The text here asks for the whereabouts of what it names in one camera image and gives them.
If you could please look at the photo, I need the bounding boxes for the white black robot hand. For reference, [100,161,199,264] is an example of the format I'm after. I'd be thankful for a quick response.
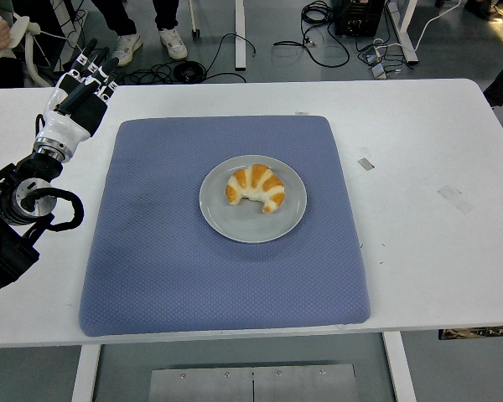
[35,38,121,154]

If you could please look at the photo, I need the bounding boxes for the golden croissant bread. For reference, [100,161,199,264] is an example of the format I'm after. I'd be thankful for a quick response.
[225,163,287,214]

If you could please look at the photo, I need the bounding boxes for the grey round plate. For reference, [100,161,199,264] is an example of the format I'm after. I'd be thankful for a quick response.
[199,155,309,245]

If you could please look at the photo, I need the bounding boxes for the white chair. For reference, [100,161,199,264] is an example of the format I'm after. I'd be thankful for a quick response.
[12,12,54,88]

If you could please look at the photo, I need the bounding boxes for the standing person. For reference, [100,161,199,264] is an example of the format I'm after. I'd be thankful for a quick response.
[91,0,189,67]

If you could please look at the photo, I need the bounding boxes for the white pole with caster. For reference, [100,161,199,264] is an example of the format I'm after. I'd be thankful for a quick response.
[187,0,202,39]

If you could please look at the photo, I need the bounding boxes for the blue quilted mat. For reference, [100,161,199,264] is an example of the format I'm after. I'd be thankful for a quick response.
[78,115,371,338]

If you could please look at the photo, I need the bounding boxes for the white desk leg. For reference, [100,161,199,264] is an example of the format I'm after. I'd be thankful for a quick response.
[233,0,247,70]

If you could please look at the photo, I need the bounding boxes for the white table leg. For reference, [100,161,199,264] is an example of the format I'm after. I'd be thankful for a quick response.
[381,331,418,402]
[70,343,102,402]

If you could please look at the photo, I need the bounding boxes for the black equipment box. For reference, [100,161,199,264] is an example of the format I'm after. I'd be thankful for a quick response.
[334,0,386,37]

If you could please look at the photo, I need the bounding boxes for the white desk foot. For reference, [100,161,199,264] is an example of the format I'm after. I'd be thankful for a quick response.
[386,0,420,64]

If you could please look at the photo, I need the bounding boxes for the large clear tape piece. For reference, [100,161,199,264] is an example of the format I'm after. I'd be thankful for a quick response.
[437,184,475,215]

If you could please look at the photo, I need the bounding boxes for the person's shoes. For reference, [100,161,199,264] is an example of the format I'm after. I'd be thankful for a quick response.
[464,0,503,24]

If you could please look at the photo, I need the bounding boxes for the coiled black cable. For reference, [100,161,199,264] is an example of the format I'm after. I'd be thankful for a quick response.
[174,60,205,84]

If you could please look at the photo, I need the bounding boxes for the long black floor cable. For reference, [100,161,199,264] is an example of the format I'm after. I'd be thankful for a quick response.
[203,33,259,84]

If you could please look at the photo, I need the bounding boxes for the looped black cable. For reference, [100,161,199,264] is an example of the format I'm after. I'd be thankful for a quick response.
[273,0,351,68]

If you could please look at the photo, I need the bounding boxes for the white cable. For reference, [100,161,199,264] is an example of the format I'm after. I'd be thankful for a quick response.
[414,0,462,50]

